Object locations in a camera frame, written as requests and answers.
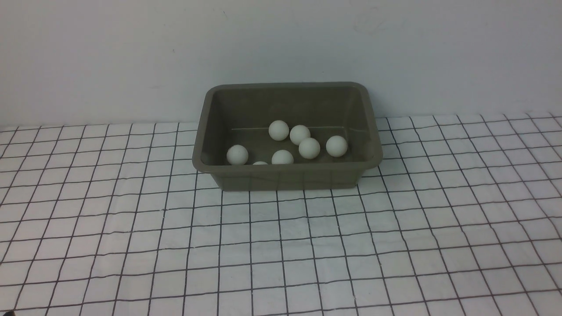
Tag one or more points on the white ping-pong ball hidden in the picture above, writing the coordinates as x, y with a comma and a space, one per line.
278, 130

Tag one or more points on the white ping-pong ball with logo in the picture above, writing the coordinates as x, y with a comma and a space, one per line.
299, 133

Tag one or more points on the white grid-pattern tablecloth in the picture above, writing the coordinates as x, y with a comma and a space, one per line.
462, 218

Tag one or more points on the olive green plastic bin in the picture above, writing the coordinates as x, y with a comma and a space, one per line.
241, 114

